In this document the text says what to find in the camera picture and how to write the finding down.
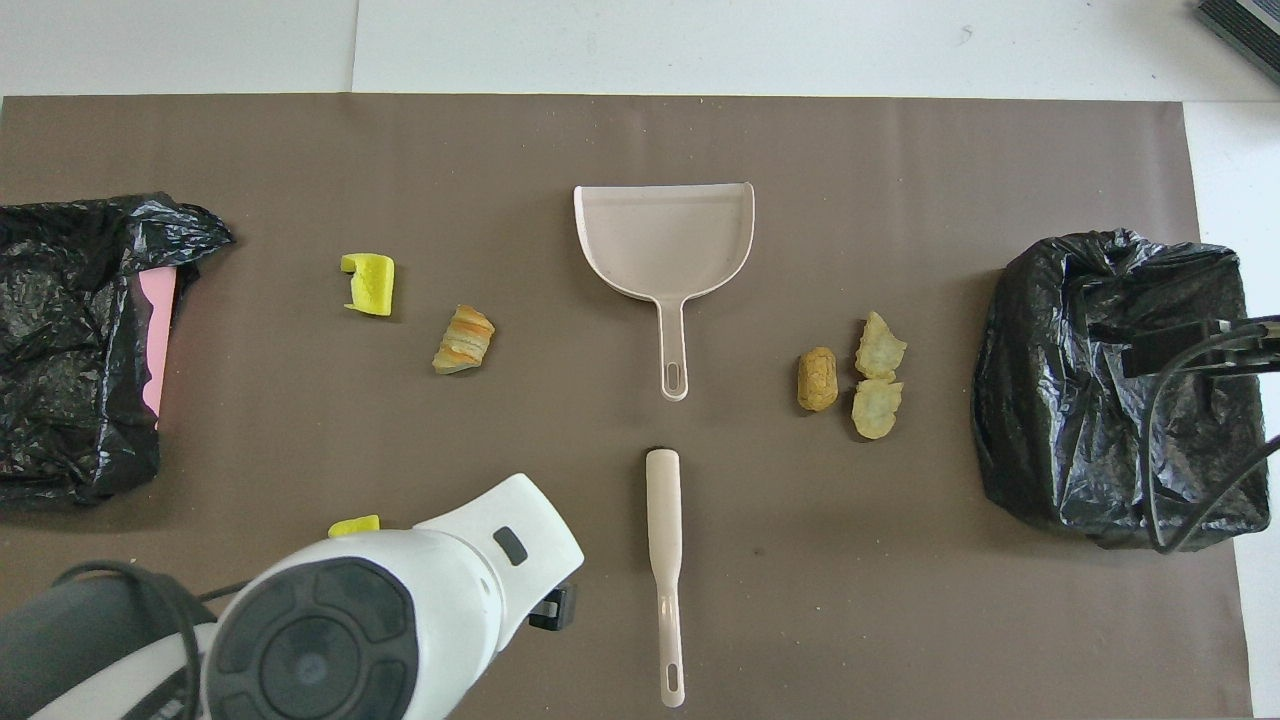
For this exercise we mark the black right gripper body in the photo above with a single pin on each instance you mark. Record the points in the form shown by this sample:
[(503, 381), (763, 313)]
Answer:
[(1180, 345)]

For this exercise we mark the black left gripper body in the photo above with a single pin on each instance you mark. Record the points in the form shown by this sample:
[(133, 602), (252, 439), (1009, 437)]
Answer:
[(553, 607)]

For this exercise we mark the beige hand brush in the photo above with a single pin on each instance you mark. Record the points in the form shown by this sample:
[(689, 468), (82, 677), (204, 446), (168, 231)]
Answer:
[(664, 520)]

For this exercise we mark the striped croissant piece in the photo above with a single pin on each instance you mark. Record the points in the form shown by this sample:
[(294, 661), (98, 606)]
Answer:
[(464, 340)]

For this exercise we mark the pale green chip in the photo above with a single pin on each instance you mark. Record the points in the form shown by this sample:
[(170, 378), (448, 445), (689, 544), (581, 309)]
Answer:
[(879, 348), (876, 410)]

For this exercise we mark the brown bread nugget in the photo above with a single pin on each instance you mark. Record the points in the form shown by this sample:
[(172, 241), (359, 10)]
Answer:
[(817, 380)]

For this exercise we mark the notched yellow sponge piece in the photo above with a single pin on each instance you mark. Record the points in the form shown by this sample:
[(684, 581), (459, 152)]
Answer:
[(372, 285)]

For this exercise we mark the beige plastic dustpan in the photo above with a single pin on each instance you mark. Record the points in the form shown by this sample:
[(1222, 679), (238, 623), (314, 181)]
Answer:
[(665, 240)]

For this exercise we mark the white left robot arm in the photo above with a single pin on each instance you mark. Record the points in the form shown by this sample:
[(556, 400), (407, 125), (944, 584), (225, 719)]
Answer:
[(400, 590)]

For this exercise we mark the black trash bag bin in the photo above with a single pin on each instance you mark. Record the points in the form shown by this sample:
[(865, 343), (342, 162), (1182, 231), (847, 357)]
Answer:
[(1060, 420)]

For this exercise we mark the pink bin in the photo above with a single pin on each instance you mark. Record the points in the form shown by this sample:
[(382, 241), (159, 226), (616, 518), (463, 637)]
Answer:
[(158, 330)]

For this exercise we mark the black trash bag over pink bin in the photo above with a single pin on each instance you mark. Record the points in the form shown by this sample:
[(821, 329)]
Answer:
[(60, 350)]

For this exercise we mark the dark ribbed device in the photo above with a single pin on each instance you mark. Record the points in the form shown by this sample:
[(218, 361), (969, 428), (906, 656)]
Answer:
[(1245, 25)]

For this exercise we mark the brown table mat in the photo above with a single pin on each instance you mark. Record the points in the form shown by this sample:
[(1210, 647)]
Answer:
[(600, 140)]

